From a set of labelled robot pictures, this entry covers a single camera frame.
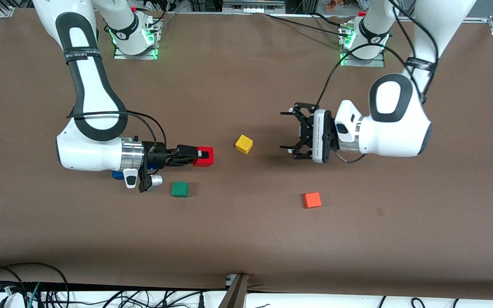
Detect red wooden cube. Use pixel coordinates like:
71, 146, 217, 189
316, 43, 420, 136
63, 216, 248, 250
193, 147, 214, 167

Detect orange wooden cube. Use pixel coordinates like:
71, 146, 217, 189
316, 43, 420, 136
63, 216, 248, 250
303, 192, 322, 209

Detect yellow wooden cube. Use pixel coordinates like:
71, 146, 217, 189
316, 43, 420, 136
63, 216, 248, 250
235, 135, 253, 155

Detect brown paper table cover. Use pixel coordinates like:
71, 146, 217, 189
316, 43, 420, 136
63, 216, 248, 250
0, 9, 493, 301

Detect white power strip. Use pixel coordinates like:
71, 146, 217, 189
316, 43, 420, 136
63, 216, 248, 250
223, 0, 286, 14

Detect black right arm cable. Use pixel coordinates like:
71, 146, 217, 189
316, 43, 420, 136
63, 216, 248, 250
67, 110, 168, 148

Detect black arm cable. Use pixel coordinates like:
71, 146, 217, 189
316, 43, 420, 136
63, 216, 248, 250
315, 0, 440, 107
67, 110, 168, 148

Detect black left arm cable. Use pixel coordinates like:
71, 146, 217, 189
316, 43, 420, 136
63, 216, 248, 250
315, 0, 440, 107

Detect black cable on table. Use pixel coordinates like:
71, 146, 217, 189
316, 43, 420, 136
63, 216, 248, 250
265, 13, 350, 37

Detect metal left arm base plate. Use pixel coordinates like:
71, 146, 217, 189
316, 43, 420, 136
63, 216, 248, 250
340, 51, 386, 68

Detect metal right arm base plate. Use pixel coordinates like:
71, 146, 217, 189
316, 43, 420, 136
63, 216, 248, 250
113, 46, 160, 60

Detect aluminium profile post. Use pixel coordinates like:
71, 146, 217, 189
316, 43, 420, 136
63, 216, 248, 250
218, 274, 249, 308

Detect black looped floor cable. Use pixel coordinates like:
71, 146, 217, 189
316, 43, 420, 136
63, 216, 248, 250
0, 262, 70, 308

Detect green floor cable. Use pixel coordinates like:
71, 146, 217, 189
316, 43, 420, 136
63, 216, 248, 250
26, 282, 42, 308

